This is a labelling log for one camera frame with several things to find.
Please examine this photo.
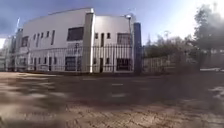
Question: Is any white building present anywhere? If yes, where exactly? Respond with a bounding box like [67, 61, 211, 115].
[0, 7, 135, 74]

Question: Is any group of trees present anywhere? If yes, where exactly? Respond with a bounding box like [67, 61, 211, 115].
[143, 3, 224, 71]

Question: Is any grey asphalt road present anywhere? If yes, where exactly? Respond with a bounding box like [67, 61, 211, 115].
[0, 71, 224, 108]

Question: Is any metal railing fence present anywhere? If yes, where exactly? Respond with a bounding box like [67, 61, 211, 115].
[6, 44, 201, 75]

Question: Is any tall blue pillar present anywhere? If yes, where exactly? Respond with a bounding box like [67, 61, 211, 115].
[133, 22, 143, 75]

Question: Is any brick paving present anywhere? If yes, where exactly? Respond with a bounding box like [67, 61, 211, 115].
[0, 97, 224, 128]

